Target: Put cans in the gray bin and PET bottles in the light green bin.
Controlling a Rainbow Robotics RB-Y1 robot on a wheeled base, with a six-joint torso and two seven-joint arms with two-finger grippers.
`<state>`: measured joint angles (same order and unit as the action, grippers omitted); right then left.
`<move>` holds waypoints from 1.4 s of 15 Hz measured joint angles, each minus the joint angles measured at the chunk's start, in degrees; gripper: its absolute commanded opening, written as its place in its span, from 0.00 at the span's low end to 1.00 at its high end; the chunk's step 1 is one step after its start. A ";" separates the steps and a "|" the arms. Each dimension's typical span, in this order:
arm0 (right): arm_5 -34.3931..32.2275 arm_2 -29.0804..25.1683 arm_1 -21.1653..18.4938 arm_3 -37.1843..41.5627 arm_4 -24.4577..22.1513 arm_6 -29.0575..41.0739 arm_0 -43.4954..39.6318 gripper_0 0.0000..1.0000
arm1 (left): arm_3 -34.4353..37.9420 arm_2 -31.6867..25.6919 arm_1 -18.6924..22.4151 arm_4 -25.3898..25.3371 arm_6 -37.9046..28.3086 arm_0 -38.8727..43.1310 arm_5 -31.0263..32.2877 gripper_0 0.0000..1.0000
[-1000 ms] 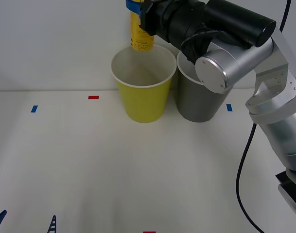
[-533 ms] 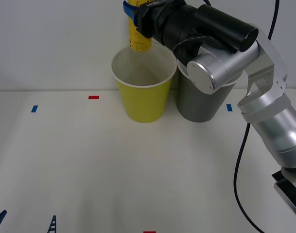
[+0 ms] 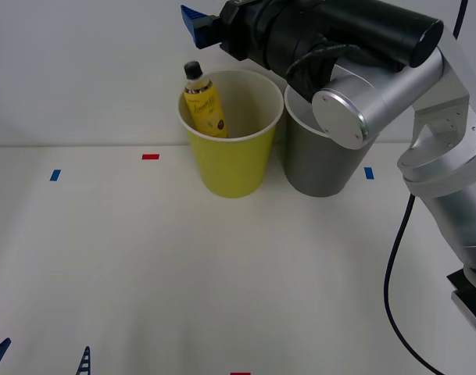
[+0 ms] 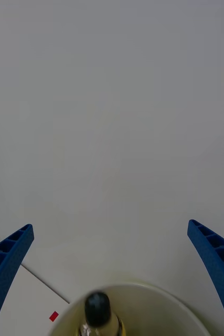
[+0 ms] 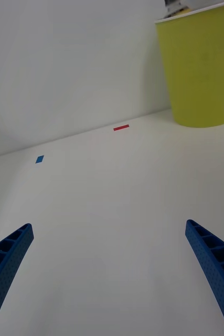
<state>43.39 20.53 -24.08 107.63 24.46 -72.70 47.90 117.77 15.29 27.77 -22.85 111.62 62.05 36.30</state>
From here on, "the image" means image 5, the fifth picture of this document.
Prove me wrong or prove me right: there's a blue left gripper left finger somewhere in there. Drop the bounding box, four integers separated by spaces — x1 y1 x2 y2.
0 223 35 336

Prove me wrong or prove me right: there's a yellow-green plastic waste bin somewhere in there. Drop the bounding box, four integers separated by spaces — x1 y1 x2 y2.
154 0 224 129

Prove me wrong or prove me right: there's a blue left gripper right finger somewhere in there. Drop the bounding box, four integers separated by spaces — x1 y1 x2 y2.
185 219 224 336

